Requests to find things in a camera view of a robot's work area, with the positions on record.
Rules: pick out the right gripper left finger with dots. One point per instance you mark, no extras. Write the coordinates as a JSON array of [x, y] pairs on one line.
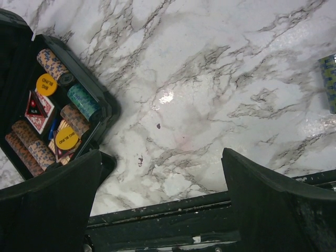
[[51, 212]]

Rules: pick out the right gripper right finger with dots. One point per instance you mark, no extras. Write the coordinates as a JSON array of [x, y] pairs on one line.
[[275, 212]]

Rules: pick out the blue round button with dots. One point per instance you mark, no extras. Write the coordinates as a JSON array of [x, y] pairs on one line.
[[52, 129]]

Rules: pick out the yellow round button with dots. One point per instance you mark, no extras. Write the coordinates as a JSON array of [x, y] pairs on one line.
[[66, 139]]

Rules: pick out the brown red chip stack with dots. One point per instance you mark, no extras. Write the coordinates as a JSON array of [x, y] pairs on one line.
[[75, 119]]

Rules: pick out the brown chip stack far left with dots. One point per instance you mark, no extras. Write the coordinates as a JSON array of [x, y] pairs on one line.
[[23, 153]]

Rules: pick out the orange playing card deck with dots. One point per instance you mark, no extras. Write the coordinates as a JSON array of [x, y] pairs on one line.
[[62, 156]]

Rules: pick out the red playing card deck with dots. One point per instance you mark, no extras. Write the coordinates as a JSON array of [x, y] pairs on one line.
[[41, 124]]

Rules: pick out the black red triangle button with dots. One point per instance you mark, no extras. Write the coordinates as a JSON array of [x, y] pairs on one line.
[[34, 106]]

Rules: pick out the yellow big blind button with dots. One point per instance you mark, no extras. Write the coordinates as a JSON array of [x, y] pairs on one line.
[[46, 85]]

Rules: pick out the orange blue chip stack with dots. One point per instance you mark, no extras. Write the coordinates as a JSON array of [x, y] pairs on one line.
[[54, 67]]

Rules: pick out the grey green chip stack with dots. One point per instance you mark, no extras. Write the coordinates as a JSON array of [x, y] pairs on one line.
[[327, 69]]

